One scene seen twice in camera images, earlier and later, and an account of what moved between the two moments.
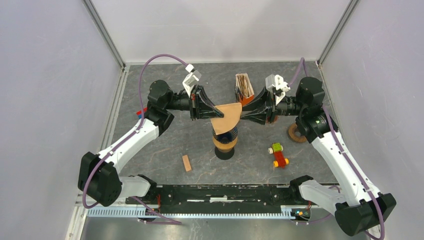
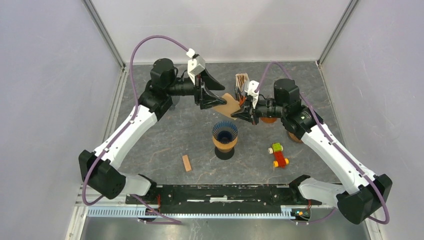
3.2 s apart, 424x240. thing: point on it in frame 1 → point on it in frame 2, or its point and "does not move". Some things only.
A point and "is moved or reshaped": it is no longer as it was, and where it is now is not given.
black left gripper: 201,106 → 201,97
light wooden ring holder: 225,147 does not move
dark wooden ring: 292,134 does not move
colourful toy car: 277,149 does not move
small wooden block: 186,163 does not move
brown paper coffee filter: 232,114 is moved or reshaped
